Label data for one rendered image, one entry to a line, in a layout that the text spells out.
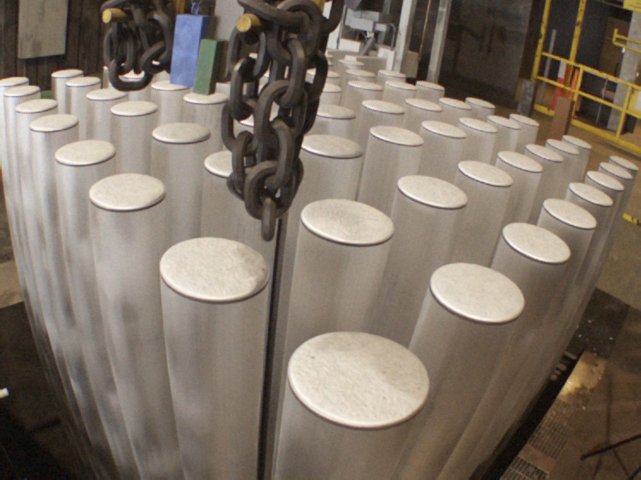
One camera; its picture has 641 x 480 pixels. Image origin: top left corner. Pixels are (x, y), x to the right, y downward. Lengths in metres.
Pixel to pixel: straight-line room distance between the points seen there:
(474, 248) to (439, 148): 0.46
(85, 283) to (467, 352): 0.92
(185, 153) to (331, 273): 0.55
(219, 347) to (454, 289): 0.35
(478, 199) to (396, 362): 0.80
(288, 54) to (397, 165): 1.08
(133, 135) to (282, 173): 1.13
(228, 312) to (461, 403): 0.41
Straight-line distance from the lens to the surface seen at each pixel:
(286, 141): 0.43
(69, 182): 1.16
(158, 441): 1.33
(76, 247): 1.23
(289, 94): 0.41
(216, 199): 1.07
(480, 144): 1.96
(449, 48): 7.91
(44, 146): 1.45
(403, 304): 1.17
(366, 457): 0.56
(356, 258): 0.85
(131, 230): 0.91
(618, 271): 4.23
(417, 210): 1.07
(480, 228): 1.35
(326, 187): 1.25
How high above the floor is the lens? 1.73
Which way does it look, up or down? 26 degrees down
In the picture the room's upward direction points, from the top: 10 degrees clockwise
